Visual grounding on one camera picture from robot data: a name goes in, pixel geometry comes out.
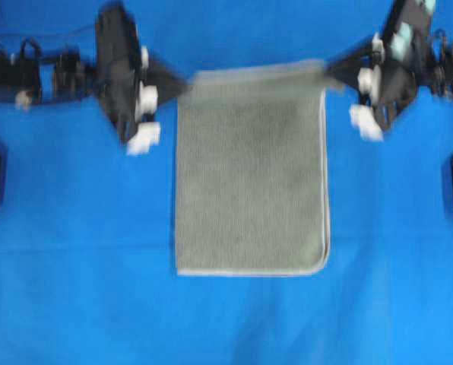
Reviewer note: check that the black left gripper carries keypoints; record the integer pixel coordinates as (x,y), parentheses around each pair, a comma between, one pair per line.
(131,85)

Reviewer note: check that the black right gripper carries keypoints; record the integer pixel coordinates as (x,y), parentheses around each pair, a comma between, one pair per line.
(384,69)

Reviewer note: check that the grey towel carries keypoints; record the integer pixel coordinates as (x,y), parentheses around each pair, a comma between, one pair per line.
(251,173)

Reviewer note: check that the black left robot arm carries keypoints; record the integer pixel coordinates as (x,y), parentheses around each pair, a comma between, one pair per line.
(33,77)

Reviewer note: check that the blue table cloth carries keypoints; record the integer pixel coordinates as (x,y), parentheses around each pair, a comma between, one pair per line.
(87,267)

